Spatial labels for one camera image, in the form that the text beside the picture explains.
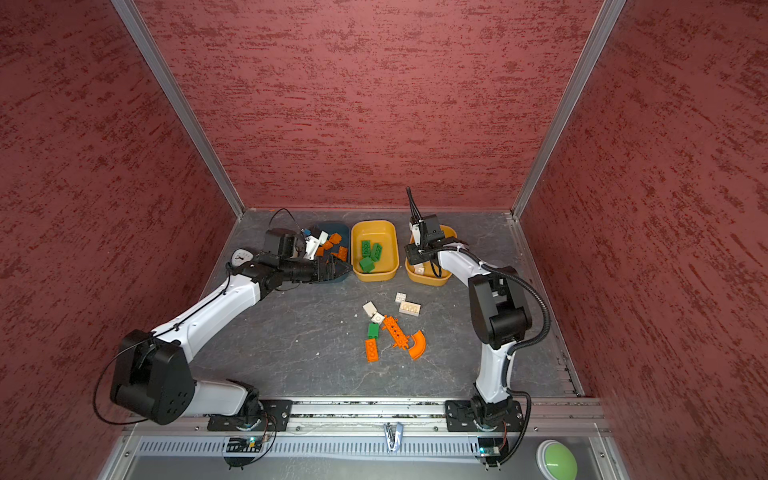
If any cream 2x4 lego plate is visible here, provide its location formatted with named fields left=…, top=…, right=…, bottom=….
left=399, top=301, right=421, bottom=317

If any small teal alarm clock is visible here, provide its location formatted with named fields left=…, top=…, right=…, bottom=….
left=228, top=248, right=254, bottom=269

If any green long lego brick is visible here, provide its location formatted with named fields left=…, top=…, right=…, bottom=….
left=371, top=243, right=383, bottom=263

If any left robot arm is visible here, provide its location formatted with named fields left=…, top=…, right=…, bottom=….
left=105, top=248, right=352, bottom=431

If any green lego cube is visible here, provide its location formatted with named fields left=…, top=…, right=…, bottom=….
left=367, top=323, right=380, bottom=339

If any aluminium front rail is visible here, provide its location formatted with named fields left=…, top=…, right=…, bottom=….
left=122, top=395, right=610, bottom=436

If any dark teal container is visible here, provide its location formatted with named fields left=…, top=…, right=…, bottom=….
left=301, top=221, right=351, bottom=283

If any yellow container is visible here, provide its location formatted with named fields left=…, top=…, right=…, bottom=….
left=405, top=225, right=456, bottom=287
left=350, top=220, right=400, bottom=283

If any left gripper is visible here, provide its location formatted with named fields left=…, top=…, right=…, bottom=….
left=280, top=255, right=352, bottom=283

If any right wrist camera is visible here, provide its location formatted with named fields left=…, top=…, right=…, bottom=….
left=410, top=214, right=445, bottom=247

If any middle yellow container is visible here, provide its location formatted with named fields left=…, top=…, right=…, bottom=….
left=350, top=220, right=400, bottom=283

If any white lego block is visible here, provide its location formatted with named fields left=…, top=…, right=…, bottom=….
left=363, top=302, right=377, bottom=317

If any small green lego brick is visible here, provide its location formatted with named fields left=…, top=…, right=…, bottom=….
left=359, top=257, right=375, bottom=273

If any green push button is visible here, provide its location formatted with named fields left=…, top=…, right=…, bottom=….
left=536, top=440, right=578, bottom=480

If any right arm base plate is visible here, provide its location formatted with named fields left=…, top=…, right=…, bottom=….
left=444, top=396, right=524, bottom=433

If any orange curved lego piece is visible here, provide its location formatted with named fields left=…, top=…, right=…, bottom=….
left=408, top=330, right=427, bottom=360

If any right yellow container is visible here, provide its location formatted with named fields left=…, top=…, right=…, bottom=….
left=405, top=225, right=456, bottom=287

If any orange long lego beam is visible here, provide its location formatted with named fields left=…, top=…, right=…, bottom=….
left=382, top=316, right=409, bottom=350

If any orange 2x4 lego bottom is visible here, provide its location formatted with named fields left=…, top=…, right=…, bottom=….
left=365, top=338, right=379, bottom=363

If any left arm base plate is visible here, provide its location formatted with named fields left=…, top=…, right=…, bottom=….
left=207, top=399, right=293, bottom=434

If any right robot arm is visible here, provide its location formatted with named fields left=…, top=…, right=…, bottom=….
left=404, top=237, right=552, bottom=427

